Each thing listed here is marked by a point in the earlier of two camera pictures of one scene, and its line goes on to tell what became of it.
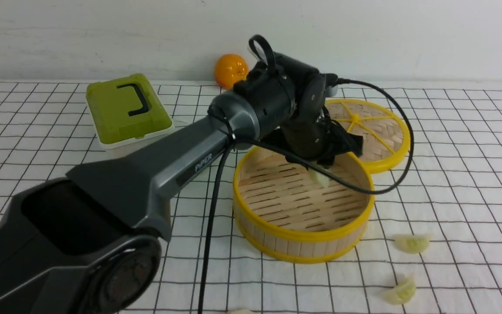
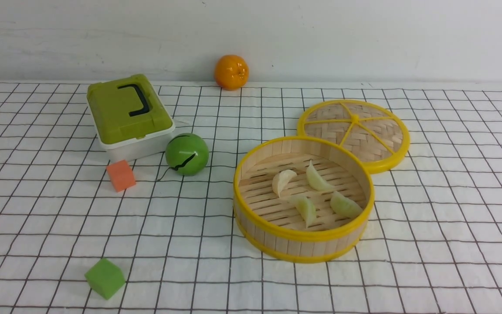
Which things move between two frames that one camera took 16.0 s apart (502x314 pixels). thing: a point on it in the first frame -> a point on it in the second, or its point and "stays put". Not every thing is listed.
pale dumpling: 412,244 -> 344,207
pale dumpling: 402,292 -> 306,208
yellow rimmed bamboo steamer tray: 281,213 stays put
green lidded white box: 127,112 stays put
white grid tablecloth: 452,237 stays put
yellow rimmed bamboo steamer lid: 386,139 stays put
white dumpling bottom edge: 243,311 -> 280,180
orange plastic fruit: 229,68 stays put
